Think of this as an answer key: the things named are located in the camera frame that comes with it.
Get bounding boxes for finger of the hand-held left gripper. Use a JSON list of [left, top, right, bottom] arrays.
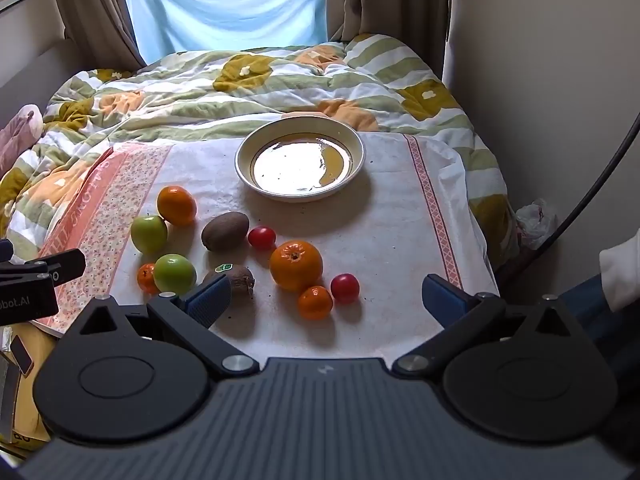
[[0, 248, 87, 288]]

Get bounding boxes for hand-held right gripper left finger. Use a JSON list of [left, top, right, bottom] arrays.
[[60, 274, 261, 378]]

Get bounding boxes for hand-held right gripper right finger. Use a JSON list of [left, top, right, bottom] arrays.
[[392, 274, 598, 378]]

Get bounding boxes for brown kiwi with green sticker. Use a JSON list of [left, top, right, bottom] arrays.
[[215, 262, 256, 302]]

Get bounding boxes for green apple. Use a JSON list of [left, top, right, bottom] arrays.
[[153, 254, 197, 297], [131, 215, 169, 255]]

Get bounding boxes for small mandarin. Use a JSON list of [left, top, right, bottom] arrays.
[[298, 285, 334, 321], [137, 263, 161, 295]]

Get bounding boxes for medium orange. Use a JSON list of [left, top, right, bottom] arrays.
[[157, 185, 197, 226]]

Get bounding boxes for cream ceramic bowl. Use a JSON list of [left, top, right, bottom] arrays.
[[235, 116, 366, 203]]

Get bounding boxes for yellow cardboard box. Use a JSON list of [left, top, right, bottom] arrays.
[[0, 324, 57, 448]]

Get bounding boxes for red tomato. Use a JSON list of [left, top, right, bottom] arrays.
[[330, 273, 360, 305], [248, 226, 277, 250]]

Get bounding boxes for white cloth with pink print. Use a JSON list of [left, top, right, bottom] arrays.
[[35, 132, 501, 361]]

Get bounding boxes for large orange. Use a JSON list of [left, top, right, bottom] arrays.
[[270, 240, 324, 293]]

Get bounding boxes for white plastic bag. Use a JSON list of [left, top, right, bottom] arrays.
[[515, 199, 558, 251]]

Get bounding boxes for person's blue pants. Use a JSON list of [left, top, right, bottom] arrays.
[[557, 274, 618, 321]]

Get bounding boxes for person's white shirt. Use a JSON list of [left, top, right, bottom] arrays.
[[599, 227, 640, 313]]

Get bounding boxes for floral striped quilt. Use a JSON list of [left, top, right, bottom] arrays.
[[0, 34, 521, 271]]

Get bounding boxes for light blue window cloth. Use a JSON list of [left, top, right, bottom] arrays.
[[122, 0, 328, 63]]

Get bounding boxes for black cable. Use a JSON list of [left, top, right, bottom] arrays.
[[495, 110, 640, 283]]

